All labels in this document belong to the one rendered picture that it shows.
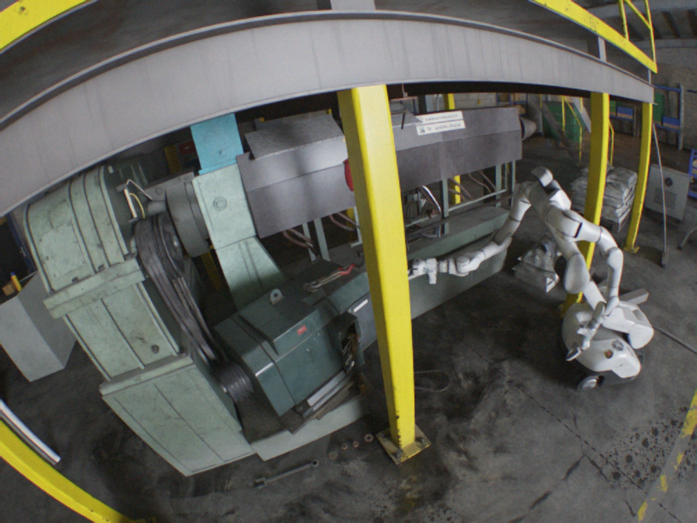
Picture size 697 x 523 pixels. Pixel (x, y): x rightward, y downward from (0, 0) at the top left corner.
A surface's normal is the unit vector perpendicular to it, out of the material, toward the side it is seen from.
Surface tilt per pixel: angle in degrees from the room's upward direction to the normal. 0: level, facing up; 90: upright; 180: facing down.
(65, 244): 80
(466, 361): 0
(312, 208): 90
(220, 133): 90
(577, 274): 90
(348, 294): 45
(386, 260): 90
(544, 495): 0
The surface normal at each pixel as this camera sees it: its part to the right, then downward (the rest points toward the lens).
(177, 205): 0.35, 0.05
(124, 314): 0.44, 0.37
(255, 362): 0.39, -0.44
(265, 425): -0.16, -0.86
